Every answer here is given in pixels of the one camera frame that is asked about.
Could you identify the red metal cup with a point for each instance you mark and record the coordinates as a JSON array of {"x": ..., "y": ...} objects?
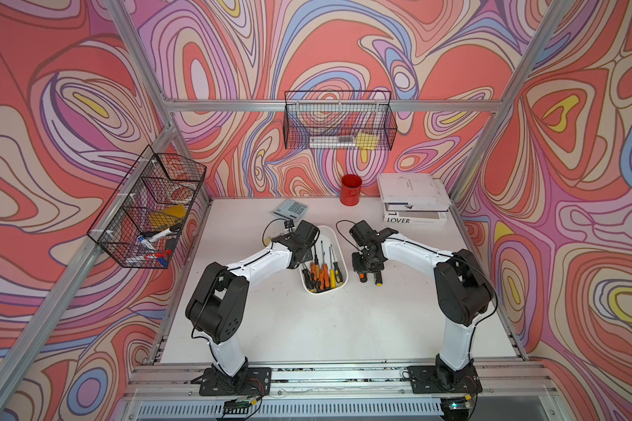
[{"x": 351, "y": 190}]

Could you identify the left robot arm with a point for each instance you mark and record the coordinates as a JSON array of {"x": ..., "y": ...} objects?
[{"x": 217, "y": 306}]

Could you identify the yellow item in left basket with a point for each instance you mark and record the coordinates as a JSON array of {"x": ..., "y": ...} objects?
[{"x": 166, "y": 217}]

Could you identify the white marker pen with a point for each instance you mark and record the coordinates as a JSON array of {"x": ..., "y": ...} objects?
[{"x": 149, "y": 239}]

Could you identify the yellow flathead screwdriver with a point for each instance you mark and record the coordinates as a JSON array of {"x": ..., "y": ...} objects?
[{"x": 332, "y": 268}]

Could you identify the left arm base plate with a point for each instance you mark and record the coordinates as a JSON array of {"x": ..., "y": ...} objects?
[{"x": 254, "y": 381}]

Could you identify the wire basket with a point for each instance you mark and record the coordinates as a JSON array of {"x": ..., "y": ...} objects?
[
  {"x": 330, "y": 119},
  {"x": 155, "y": 181}
]

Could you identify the middle white torn book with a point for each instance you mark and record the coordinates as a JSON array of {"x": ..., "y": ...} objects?
[{"x": 415, "y": 207}]

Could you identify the white plastic storage box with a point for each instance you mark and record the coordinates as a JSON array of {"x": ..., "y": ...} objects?
[{"x": 329, "y": 237}]

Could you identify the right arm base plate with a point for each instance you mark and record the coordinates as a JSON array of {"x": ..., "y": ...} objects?
[{"x": 441, "y": 379}]

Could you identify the top white book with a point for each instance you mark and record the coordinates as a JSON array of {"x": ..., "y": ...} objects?
[{"x": 411, "y": 188}]

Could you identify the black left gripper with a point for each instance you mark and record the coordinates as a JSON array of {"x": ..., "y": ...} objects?
[{"x": 305, "y": 252}]

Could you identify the back wire basket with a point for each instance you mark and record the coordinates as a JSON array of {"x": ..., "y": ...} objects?
[{"x": 330, "y": 119}]

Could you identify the grey calculator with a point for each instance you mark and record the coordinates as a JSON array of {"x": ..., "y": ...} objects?
[{"x": 291, "y": 209}]

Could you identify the yellow sponge in back basket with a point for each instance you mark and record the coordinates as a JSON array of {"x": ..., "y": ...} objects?
[{"x": 366, "y": 141}]

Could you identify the bottom white LOVER book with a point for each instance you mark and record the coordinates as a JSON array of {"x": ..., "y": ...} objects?
[{"x": 416, "y": 218}]

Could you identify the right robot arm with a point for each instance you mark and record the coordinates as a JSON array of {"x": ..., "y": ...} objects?
[{"x": 463, "y": 291}]

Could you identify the left wire basket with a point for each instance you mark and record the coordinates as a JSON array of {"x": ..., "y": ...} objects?
[{"x": 155, "y": 181}]

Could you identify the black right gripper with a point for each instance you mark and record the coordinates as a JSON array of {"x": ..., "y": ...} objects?
[{"x": 358, "y": 267}]

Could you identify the orange phillips screwdriver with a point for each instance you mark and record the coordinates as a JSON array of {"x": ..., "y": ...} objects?
[{"x": 324, "y": 270}]

